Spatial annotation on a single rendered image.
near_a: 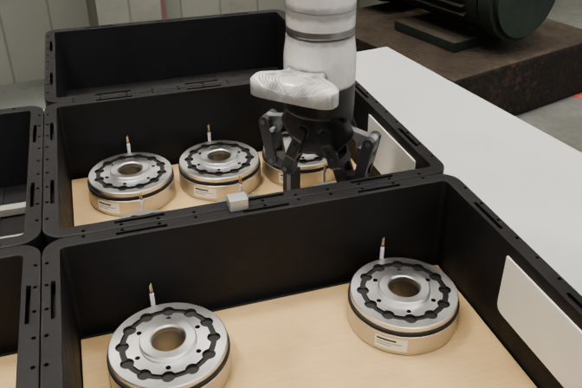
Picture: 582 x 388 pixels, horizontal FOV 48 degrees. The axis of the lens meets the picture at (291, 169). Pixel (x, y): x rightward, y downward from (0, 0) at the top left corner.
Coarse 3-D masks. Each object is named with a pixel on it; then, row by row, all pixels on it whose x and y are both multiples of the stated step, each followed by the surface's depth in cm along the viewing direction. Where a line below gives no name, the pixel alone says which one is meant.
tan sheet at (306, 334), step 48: (336, 288) 67; (240, 336) 61; (288, 336) 61; (336, 336) 61; (480, 336) 61; (96, 384) 56; (240, 384) 56; (288, 384) 56; (336, 384) 56; (384, 384) 56; (432, 384) 56; (480, 384) 56; (528, 384) 56
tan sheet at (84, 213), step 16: (352, 160) 90; (176, 176) 86; (80, 192) 83; (176, 192) 83; (256, 192) 83; (272, 192) 83; (80, 208) 80; (160, 208) 80; (176, 208) 80; (80, 224) 77
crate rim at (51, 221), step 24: (120, 96) 84; (144, 96) 84; (168, 96) 85; (360, 96) 84; (48, 120) 78; (384, 120) 78; (48, 144) 73; (408, 144) 73; (48, 168) 68; (432, 168) 68; (48, 192) 64; (288, 192) 64; (312, 192) 64; (48, 216) 61; (144, 216) 61; (168, 216) 61; (48, 240) 58
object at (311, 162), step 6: (282, 138) 89; (264, 150) 86; (306, 156) 84; (312, 156) 84; (318, 156) 84; (300, 162) 84; (306, 162) 84; (312, 162) 83; (318, 162) 83; (324, 162) 83; (306, 168) 82; (312, 168) 83
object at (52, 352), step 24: (336, 192) 64; (360, 192) 64; (384, 192) 64; (456, 192) 64; (192, 216) 61; (216, 216) 61; (240, 216) 61; (264, 216) 61; (480, 216) 61; (72, 240) 57; (96, 240) 57; (120, 240) 58; (504, 240) 58; (48, 264) 54; (528, 264) 55; (48, 288) 52; (552, 288) 52; (48, 312) 49; (576, 312) 50; (48, 336) 47; (48, 360) 45; (48, 384) 44
